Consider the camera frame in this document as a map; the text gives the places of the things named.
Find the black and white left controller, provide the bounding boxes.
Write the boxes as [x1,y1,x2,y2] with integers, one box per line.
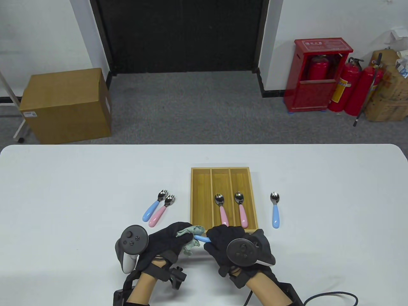
[115,225,149,274]

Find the white packages pile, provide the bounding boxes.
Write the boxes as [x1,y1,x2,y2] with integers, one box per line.
[384,26,408,79]

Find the person's left hand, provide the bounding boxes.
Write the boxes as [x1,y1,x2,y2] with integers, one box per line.
[137,222,200,272]

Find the red fire extinguisher cabinet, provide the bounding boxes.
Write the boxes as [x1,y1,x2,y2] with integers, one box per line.
[284,38,353,113]

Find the person's right forearm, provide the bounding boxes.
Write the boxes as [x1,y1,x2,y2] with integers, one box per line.
[247,277,282,306]

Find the white wheeled stand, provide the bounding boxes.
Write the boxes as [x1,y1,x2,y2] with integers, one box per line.
[0,69,30,143]

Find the large brown cardboard box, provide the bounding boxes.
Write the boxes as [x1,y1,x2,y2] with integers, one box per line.
[19,68,112,144]

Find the red fire extinguisher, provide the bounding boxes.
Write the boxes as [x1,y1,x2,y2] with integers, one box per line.
[328,57,364,113]
[307,54,329,81]
[344,65,383,116]

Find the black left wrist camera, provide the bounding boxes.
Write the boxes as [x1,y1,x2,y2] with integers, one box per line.
[165,266,187,289]

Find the pink handled spoon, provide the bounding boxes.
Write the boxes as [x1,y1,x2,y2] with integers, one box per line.
[234,192,249,229]
[215,193,229,227]

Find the person's right hand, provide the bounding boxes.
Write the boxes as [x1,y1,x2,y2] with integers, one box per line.
[204,225,255,278]

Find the grey-green cleaning cloth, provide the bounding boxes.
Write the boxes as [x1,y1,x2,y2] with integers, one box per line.
[176,225,206,256]

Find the person's left forearm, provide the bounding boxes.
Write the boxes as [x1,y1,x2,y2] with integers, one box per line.
[127,270,160,306]

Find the printed worn cardboard box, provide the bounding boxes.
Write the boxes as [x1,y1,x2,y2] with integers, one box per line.
[364,48,408,122]

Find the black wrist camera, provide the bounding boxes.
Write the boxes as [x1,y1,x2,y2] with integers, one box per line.
[165,266,187,289]
[277,281,304,306]

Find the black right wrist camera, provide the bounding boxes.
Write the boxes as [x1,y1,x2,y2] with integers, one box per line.
[277,281,304,306]

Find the black cable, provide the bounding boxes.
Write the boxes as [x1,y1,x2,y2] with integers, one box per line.
[244,288,359,306]

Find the pink handled fork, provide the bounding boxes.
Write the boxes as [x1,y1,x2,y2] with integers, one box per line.
[149,195,176,227]

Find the blue handled fork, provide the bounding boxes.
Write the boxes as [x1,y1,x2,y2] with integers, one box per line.
[142,190,169,222]

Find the blue handled spoon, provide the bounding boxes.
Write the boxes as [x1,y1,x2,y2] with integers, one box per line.
[270,192,281,229]

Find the bamboo cutlery tray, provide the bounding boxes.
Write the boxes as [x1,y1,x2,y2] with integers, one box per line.
[190,167,259,234]

